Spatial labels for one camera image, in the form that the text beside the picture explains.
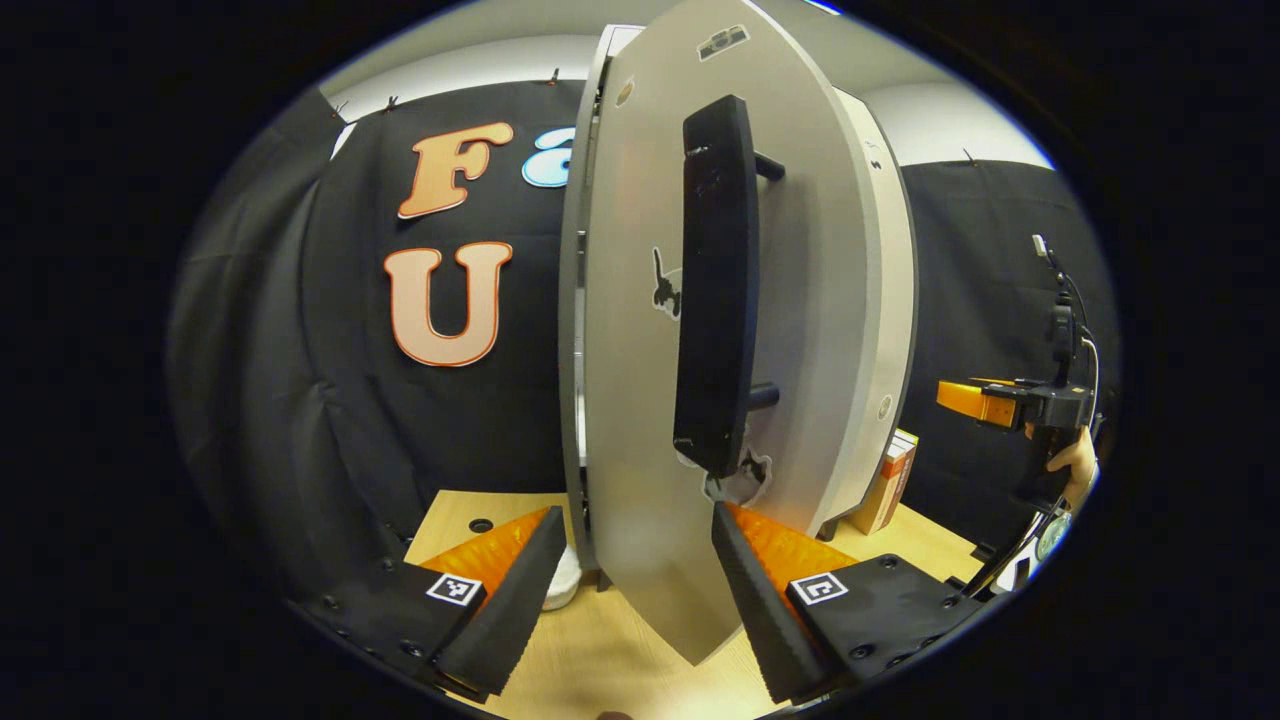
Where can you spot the cabinet door with disc sticker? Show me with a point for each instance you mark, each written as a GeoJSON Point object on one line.
{"type": "Point", "coordinates": [885, 300]}

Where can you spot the slim printed cardboard box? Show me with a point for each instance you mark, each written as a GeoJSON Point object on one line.
{"type": "Point", "coordinates": [888, 485]}

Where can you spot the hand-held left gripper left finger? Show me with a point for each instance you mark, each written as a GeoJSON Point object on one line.
{"type": "Point", "coordinates": [515, 600]}

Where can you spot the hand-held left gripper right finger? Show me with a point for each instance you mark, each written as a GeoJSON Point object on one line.
{"type": "Point", "coordinates": [755, 600]}

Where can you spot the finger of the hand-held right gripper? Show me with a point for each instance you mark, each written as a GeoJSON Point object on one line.
{"type": "Point", "coordinates": [965, 398]}

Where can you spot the cabinet door with phone sticker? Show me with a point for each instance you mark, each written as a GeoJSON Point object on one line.
{"type": "Point", "coordinates": [640, 400]}

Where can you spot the white shoe cabinet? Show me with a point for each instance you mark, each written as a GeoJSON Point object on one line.
{"type": "Point", "coordinates": [570, 300]}

